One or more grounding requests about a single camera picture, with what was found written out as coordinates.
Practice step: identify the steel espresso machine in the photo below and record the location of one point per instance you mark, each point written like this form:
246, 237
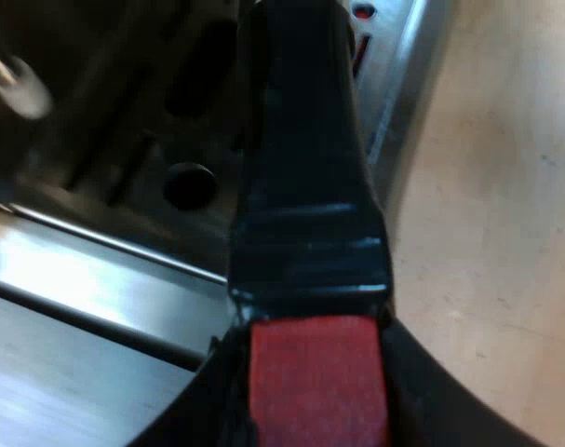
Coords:
100, 233

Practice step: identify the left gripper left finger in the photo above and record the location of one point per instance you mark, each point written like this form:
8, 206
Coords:
203, 405

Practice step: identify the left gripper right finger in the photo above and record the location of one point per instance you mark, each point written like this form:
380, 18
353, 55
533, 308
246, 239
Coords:
431, 396

